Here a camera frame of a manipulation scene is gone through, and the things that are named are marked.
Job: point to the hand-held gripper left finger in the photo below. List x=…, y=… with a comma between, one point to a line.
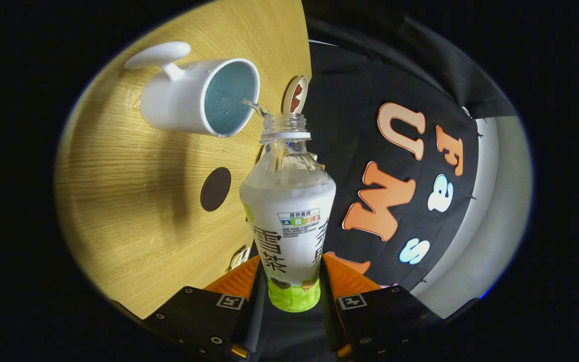
x=254, y=311

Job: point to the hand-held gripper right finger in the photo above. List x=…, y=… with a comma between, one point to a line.
x=329, y=311

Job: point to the clear juice bottle white label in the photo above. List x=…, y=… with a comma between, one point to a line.
x=289, y=226

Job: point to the dark round coaster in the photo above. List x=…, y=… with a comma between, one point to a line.
x=215, y=189

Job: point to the white cup blue inside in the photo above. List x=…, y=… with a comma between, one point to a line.
x=179, y=100

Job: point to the white divided dish with beans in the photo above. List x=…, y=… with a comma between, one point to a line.
x=239, y=259

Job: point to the black backdrop cloth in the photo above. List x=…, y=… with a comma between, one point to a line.
x=350, y=125

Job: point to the wooden table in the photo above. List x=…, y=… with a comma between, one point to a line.
x=118, y=176

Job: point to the brown meat piece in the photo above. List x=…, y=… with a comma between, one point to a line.
x=294, y=105
x=297, y=93

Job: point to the small white plate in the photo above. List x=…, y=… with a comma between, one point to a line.
x=286, y=98

